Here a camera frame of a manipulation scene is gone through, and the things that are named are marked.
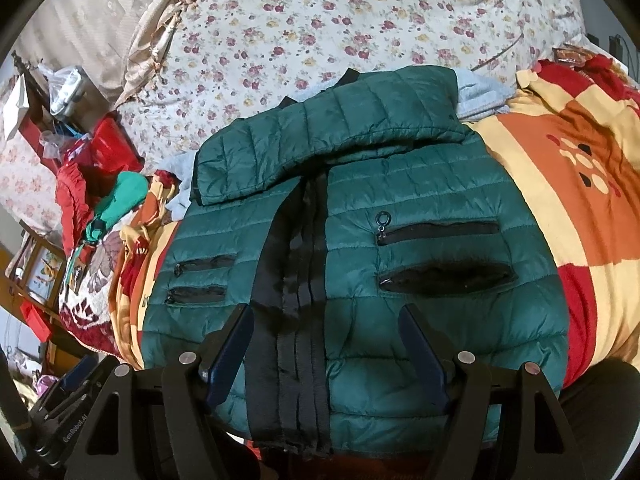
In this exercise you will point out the green cloth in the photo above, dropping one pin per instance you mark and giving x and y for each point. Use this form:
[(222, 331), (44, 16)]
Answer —
[(125, 195)]

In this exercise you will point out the brown snack packet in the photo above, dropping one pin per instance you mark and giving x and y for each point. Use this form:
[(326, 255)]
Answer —
[(570, 55)]

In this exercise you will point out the pink floral cloth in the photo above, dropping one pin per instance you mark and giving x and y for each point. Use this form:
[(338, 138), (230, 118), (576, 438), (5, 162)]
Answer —
[(25, 175)]

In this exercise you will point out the red ruffled jacket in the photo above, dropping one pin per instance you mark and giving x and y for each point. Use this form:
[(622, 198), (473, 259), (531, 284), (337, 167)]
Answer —
[(72, 195)]

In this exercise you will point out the white floral quilt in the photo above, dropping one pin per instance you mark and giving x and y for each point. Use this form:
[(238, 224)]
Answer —
[(350, 20)]

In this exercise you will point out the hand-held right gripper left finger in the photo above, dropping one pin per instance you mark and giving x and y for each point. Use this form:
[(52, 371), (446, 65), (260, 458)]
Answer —
[(227, 355)]

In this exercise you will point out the shiny red bag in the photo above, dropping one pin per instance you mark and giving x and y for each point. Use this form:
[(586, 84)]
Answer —
[(110, 140)]

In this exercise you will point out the yellow orange printed blanket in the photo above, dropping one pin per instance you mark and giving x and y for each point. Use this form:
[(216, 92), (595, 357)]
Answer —
[(575, 185)]

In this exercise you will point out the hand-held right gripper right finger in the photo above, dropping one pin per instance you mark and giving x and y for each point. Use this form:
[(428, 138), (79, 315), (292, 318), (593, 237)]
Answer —
[(425, 360)]

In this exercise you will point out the red plastic box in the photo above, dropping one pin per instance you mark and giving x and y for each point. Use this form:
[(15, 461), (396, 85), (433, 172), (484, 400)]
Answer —
[(35, 320)]

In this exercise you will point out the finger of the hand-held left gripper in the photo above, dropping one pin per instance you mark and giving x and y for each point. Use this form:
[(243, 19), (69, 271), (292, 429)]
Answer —
[(80, 371)]

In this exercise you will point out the green puffer jacket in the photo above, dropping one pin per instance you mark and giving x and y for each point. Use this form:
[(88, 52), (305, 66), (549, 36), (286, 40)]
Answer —
[(400, 185)]

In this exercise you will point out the person's black trouser leg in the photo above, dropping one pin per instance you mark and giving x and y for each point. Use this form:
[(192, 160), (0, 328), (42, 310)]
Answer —
[(600, 420)]

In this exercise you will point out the white paper sheet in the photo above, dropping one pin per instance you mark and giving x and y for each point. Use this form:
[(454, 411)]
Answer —
[(15, 105)]

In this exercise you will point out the clear plastic bag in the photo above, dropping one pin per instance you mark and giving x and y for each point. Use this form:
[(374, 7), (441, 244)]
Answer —
[(57, 77), (50, 144)]

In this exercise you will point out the beige tasselled bedspread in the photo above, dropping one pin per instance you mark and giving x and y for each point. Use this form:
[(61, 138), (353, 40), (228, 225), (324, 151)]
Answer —
[(150, 55)]

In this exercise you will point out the red white floral blanket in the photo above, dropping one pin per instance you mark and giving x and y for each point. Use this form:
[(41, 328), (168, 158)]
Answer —
[(85, 310)]

